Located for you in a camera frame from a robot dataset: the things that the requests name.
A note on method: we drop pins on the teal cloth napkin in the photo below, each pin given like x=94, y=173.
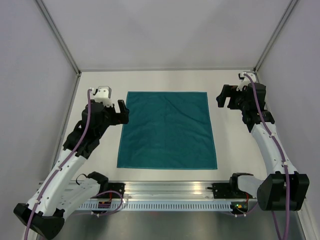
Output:
x=167, y=130

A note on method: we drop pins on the right aluminium frame post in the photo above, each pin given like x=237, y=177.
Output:
x=276, y=33

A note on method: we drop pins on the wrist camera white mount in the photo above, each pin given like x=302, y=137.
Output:
x=102, y=94
x=245, y=79

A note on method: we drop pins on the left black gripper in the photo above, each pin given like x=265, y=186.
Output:
x=121, y=118

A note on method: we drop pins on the aluminium mounting rail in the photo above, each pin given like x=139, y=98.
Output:
x=165, y=187

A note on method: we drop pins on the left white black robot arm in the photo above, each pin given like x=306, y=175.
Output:
x=47, y=210

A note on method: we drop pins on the white slotted cable duct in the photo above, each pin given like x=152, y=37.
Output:
x=158, y=206

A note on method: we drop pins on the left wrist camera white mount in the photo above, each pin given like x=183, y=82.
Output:
x=102, y=94

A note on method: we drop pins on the aluminium frame post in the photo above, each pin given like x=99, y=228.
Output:
x=276, y=33
x=57, y=35

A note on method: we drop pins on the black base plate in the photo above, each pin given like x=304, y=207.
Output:
x=224, y=190
x=111, y=189

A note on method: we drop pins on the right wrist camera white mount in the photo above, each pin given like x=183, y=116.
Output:
x=245, y=79

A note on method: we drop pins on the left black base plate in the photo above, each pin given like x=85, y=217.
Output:
x=111, y=189

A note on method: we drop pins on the left aluminium frame post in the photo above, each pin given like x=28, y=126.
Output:
x=57, y=35

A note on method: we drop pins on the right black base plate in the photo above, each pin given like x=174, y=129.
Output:
x=224, y=190

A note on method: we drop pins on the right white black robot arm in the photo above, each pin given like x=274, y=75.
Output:
x=261, y=125

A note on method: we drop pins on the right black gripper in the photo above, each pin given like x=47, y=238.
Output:
x=229, y=91

